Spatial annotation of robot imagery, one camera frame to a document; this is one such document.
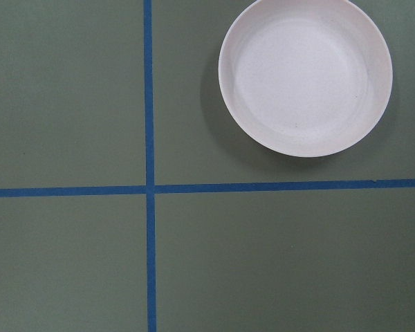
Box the pink plate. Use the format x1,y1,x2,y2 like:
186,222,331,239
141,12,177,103
218,1,393,158

